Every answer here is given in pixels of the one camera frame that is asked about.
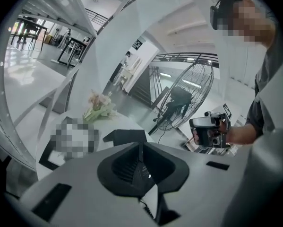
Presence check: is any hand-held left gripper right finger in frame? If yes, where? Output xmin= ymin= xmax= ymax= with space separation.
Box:
xmin=141 ymin=142 xmax=189 ymax=193

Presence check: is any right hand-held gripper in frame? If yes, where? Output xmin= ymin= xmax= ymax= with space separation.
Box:
xmin=189 ymin=103 xmax=233 ymax=149

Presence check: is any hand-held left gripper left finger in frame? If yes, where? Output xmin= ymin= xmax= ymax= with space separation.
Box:
xmin=97 ymin=142 xmax=142 ymax=196

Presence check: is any person's right forearm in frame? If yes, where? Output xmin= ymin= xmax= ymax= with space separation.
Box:
xmin=226 ymin=122 xmax=259 ymax=145

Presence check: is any large black floor fan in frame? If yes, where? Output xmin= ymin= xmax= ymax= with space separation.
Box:
xmin=147 ymin=60 xmax=215 ymax=137

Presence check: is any white round side table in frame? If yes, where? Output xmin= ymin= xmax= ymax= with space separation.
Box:
xmin=35 ymin=113 xmax=189 ymax=182

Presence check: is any person's grey t-shirt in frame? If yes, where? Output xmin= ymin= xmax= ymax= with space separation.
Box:
xmin=246 ymin=8 xmax=283 ymax=140

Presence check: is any black metal railing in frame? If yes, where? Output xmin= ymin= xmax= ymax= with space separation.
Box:
xmin=151 ymin=52 xmax=220 ymax=69

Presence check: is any black metal staircase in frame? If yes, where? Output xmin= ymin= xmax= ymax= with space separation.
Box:
xmin=129 ymin=65 xmax=171 ymax=109

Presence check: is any pale artificial flower bouquet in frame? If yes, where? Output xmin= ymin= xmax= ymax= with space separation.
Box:
xmin=81 ymin=90 xmax=119 ymax=122

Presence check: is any white metal staircase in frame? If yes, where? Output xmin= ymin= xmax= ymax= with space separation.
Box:
xmin=0 ymin=0 xmax=219 ymax=177

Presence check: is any person's head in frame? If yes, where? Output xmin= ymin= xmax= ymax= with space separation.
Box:
xmin=216 ymin=0 xmax=277 ymax=48

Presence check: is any black table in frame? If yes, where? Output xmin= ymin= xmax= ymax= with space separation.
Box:
xmin=9 ymin=16 xmax=49 ymax=51
xmin=57 ymin=36 xmax=90 ymax=69

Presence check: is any black picture frame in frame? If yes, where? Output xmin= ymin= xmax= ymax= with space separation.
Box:
xmin=38 ymin=116 xmax=100 ymax=171

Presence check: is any black and white wall sign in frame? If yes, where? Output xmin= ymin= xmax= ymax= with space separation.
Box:
xmin=132 ymin=39 xmax=143 ymax=51

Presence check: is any black head-worn camera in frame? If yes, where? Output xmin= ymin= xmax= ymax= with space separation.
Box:
xmin=209 ymin=4 xmax=219 ymax=31

